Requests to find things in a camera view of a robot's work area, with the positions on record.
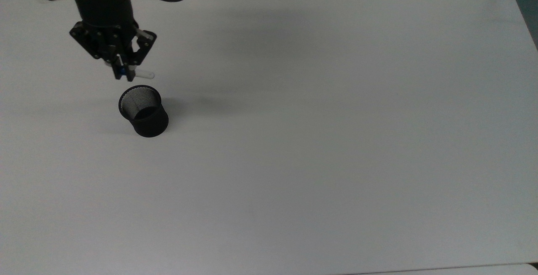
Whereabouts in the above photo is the black mesh pen cup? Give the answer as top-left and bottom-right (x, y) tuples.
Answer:
(118, 85), (170, 138)

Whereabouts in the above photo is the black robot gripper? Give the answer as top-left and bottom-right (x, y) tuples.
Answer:
(69, 0), (158, 81)

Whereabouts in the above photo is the white marker with blue cap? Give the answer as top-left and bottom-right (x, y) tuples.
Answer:
(118, 67), (156, 79)

